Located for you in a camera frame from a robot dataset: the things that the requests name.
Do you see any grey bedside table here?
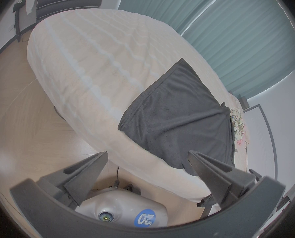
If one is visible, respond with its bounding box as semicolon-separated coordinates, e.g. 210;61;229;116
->
237;95;250;108

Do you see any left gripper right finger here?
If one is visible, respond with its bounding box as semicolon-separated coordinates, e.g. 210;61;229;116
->
188;150;263;206

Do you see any pink garment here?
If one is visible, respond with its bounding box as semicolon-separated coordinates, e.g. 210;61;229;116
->
235;125;251;147

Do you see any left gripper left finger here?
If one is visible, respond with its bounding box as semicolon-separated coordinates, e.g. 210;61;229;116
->
37;151;109;208

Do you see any white printed pyjama garment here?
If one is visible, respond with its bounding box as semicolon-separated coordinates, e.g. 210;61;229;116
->
229;107;246;144

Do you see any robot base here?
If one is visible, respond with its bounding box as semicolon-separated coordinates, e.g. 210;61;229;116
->
74;186;169;229

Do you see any bed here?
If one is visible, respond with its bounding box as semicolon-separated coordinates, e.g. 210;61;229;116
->
26;8;279;219

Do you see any cream pillow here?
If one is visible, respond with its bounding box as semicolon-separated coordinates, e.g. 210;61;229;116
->
228;92;244;113

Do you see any black T-shirt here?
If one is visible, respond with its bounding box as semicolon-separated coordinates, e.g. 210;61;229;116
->
118;58;236;177

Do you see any black chest of drawers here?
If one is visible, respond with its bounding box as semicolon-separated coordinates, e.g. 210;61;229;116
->
14;0;105;42

